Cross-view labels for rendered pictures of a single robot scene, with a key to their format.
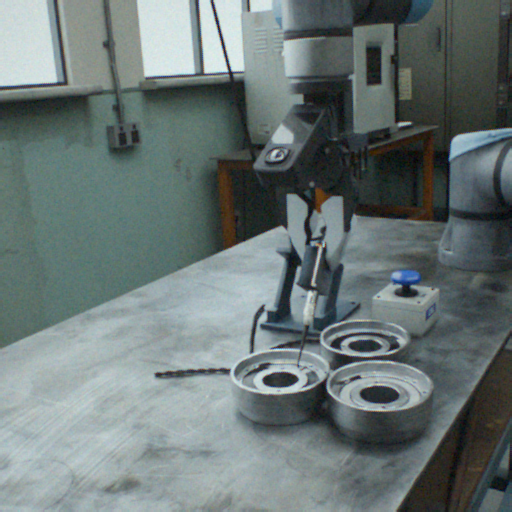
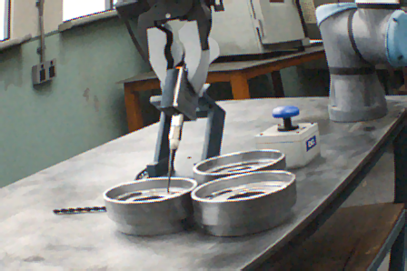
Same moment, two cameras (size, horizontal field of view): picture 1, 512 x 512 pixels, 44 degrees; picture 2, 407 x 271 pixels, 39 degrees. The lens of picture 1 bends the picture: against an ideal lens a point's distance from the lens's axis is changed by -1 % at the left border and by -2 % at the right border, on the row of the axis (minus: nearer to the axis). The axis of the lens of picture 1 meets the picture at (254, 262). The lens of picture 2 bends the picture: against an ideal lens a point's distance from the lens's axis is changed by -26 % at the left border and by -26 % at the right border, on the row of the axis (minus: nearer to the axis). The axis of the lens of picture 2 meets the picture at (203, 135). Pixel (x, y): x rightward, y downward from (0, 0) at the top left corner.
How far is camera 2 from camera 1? 0.20 m
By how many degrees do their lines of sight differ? 7
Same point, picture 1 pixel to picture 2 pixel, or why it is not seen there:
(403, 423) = (264, 209)
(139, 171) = (54, 104)
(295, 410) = (162, 218)
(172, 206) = (83, 137)
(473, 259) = (352, 110)
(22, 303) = not seen: outside the picture
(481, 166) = (339, 28)
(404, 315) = (286, 148)
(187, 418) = (75, 233)
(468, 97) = not seen: hidden behind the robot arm
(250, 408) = (121, 220)
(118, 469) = (31, 252)
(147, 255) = not seen: hidden behind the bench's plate
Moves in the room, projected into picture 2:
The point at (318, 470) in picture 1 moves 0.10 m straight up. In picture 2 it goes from (183, 255) to (161, 152)
